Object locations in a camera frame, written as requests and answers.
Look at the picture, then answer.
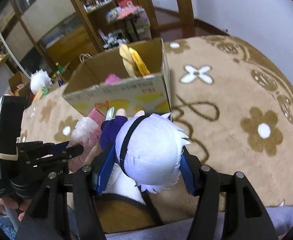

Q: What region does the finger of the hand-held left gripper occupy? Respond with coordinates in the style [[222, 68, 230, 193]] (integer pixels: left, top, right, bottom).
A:
[[34, 144, 84, 165], [43, 141, 70, 154]]

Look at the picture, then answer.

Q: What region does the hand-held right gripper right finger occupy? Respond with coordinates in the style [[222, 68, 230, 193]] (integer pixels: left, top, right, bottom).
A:
[[180, 150, 279, 240]]

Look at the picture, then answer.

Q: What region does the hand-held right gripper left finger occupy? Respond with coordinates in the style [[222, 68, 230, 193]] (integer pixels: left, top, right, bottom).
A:
[[15, 144, 118, 240]]

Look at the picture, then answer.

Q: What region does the white-haired purple plush doll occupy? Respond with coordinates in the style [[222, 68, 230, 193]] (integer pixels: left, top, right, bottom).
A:
[[99, 112, 191, 195]]

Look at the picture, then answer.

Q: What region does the cardboard box yellow print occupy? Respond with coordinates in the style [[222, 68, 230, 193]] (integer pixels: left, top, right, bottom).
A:
[[61, 38, 172, 118]]

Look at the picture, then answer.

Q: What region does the pink bear plush toy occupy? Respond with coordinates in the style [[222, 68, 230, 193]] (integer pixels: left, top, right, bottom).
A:
[[104, 73, 123, 85]]

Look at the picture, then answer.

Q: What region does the yellow plush toy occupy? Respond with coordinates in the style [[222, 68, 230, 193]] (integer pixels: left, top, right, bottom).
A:
[[119, 44, 151, 78]]

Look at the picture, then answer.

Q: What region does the person's left hand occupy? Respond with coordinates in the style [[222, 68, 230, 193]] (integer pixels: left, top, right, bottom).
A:
[[0, 190, 34, 222]]

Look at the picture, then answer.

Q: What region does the tall open cardboard box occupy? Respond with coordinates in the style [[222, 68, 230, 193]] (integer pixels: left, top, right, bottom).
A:
[[8, 71, 33, 97]]

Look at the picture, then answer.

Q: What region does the white round plush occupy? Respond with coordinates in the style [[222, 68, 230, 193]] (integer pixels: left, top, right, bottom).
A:
[[30, 69, 53, 93]]

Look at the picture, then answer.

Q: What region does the brown floral blanket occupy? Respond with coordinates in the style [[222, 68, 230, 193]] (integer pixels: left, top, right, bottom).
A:
[[19, 35, 293, 233]]

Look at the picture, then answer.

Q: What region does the wooden wardrobe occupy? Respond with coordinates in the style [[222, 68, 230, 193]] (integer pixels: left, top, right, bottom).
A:
[[0, 0, 102, 80]]

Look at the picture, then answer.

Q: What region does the black and white cloth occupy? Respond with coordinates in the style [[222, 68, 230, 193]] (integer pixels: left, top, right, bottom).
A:
[[103, 30, 130, 49]]

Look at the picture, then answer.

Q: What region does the wooden corner shelf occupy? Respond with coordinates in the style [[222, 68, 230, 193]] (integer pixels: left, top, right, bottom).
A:
[[61, 0, 137, 53]]

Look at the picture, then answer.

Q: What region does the clear storage bin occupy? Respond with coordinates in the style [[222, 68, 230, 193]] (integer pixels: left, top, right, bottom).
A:
[[129, 15, 152, 40]]

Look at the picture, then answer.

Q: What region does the pink cloth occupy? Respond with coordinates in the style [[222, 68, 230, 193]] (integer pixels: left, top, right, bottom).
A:
[[118, 7, 142, 19]]

